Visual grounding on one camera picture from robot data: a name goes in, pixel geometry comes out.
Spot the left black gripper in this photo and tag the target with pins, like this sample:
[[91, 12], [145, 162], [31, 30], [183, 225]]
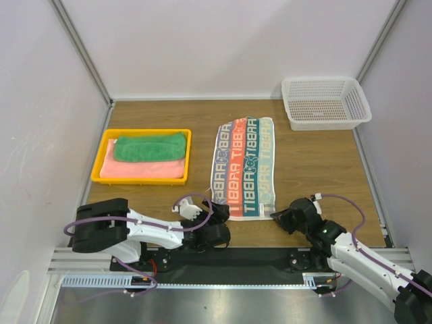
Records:
[[221, 213]]

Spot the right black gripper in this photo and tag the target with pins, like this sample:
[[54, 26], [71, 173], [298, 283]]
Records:
[[287, 219]]

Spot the patterned white cloth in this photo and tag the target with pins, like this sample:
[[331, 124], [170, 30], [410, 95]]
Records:
[[243, 167]]

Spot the green towel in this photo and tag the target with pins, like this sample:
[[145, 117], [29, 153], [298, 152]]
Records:
[[155, 148]]

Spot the pink towel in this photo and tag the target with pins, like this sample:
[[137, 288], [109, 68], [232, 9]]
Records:
[[112, 168]]

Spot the yellow plastic tray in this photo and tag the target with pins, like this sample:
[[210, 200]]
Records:
[[106, 148]]

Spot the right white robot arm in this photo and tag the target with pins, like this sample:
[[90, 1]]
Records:
[[406, 293]]

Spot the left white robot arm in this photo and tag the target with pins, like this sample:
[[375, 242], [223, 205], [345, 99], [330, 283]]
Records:
[[111, 226]]

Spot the white plastic basket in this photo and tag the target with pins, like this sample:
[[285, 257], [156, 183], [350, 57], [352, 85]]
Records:
[[324, 103]]

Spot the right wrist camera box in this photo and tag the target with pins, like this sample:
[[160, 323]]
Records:
[[315, 198]]

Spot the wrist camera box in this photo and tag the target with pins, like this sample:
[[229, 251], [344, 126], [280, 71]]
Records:
[[315, 198], [187, 209]]

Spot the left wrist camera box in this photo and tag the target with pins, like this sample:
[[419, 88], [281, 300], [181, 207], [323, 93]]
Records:
[[187, 209]]

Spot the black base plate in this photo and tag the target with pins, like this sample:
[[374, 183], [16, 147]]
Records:
[[241, 277]]

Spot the aluminium frame rail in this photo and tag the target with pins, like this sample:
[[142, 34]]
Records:
[[293, 260]]

